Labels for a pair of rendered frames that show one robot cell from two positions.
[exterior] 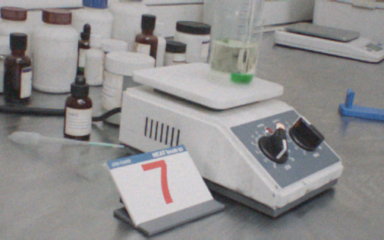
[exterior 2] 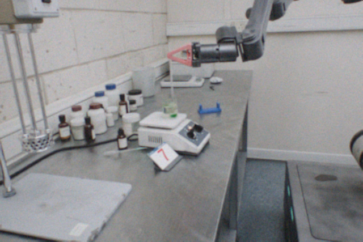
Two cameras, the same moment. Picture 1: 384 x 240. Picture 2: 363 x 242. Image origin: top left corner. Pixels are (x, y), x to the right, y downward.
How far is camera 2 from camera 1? 35 cm
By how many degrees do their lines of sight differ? 14
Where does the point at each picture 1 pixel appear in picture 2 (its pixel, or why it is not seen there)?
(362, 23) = (190, 69)
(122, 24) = (111, 99)
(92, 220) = (149, 172)
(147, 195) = (161, 160)
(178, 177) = (167, 152)
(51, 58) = (97, 121)
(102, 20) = (105, 100)
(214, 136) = (173, 136)
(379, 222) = (225, 148)
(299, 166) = (199, 138)
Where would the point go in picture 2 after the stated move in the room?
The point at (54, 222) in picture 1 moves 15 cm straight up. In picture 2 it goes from (139, 175) to (134, 121)
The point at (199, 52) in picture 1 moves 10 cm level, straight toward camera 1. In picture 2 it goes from (139, 101) to (143, 106)
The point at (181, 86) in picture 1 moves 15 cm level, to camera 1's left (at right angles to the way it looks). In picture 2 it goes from (158, 123) to (108, 130)
